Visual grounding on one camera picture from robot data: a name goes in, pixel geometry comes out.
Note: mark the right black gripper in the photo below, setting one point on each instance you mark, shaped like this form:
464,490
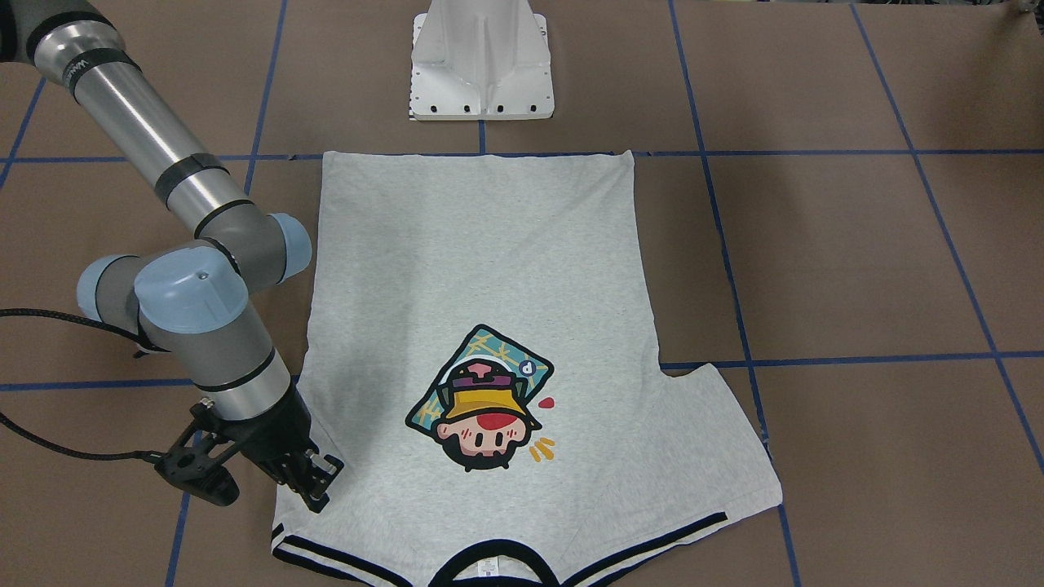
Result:
280,432

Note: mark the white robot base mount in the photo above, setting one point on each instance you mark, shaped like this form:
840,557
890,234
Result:
480,61

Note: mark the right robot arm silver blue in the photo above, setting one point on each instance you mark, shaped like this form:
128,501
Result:
193,300

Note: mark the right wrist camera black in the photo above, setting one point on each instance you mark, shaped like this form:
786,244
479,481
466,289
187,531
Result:
195,462

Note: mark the grey t-shirt with cartoon print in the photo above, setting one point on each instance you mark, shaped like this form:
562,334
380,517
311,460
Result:
483,359

